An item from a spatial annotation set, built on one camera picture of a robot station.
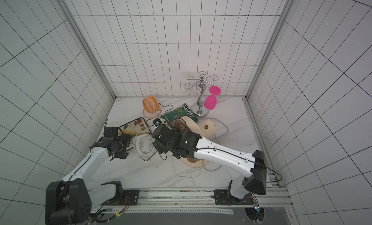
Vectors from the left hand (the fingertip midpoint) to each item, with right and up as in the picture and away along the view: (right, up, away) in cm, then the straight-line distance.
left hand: (131, 144), depth 87 cm
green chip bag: (+32, +21, +15) cm, 41 cm away
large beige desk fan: (+44, +12, -14) cm, 48 cm away
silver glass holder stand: (+44, +22, +23) cm, 54 cm away
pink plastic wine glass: (+50, +27, +8) cm, 57 cm away
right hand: (+21, +7, -18) cm, 28 cm away
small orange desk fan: (+9, +23, +14) cm, 29 cm away
